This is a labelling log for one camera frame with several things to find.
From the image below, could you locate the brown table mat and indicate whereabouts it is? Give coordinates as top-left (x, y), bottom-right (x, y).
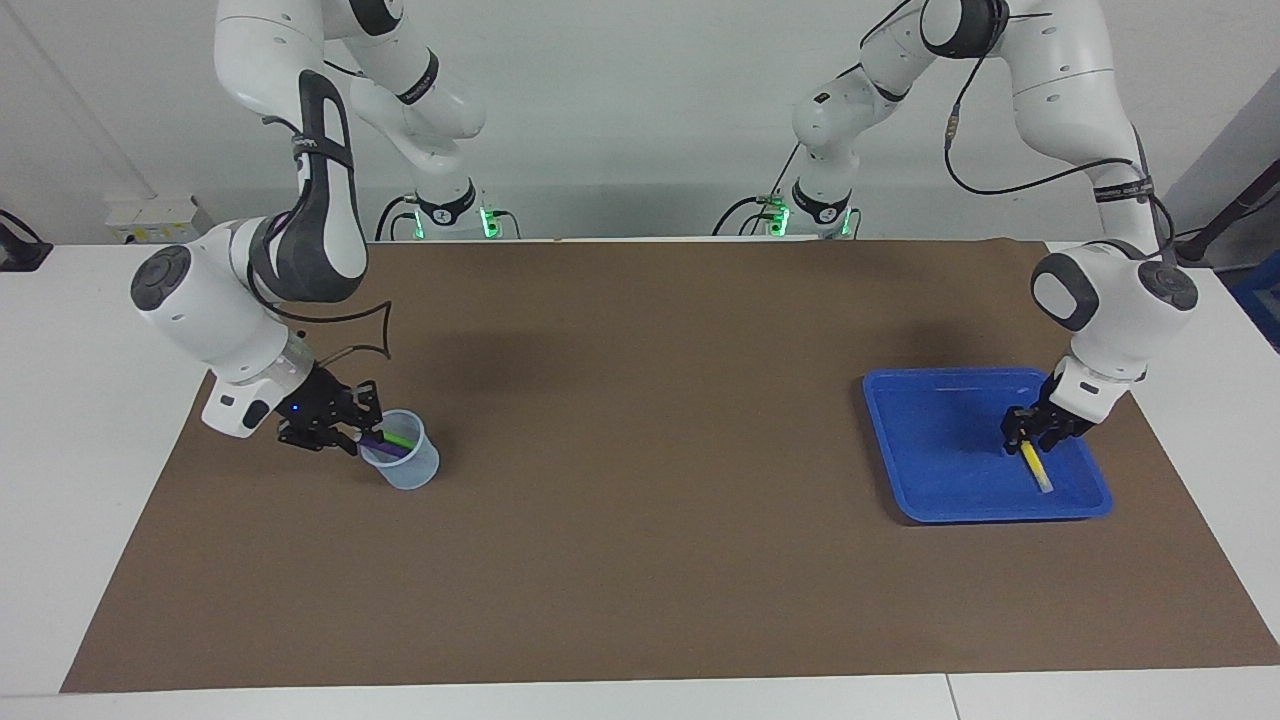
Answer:
top-left (60, 238), bottom-right (1280, 694)

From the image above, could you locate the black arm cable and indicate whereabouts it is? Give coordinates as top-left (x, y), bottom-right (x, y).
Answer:
top-left (860, 0), bottom-right (1181, 265)
top-left (262, 298), bottom-right (393, 365)

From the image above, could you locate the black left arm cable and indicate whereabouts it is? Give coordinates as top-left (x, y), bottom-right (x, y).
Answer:
top-left (860, 0), bottom-right (1181, 265)

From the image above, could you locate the translucent plastic cup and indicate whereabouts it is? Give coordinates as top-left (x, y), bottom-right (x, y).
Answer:
top-left (358, 408), bottom-right (441, 491)

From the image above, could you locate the black base cable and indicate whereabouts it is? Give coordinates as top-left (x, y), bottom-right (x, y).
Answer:
top-left (712, 140), bottom-right (806, 237)
top-left (376, 194), bottom-right (421, 241)

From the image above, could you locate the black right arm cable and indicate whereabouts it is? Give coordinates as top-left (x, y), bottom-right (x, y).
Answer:
top-left (262, 298), bottom-right (393, 365)

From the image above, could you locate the blue plastic tray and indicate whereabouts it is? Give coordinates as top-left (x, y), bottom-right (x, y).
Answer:
top-left (862, 367), bottom-right (1114, 525)

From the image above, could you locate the black stand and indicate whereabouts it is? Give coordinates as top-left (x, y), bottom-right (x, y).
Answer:
top-left (1165, 155), bottom-right (1280, 269)

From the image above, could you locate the yellow pen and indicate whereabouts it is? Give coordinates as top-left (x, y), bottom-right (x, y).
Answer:
top-left (1018, 440), bottom-right (1055, 495)

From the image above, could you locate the blue crate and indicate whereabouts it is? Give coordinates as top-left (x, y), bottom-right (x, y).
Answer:
top-left (1232, 250), bottom-right (1280, 351)

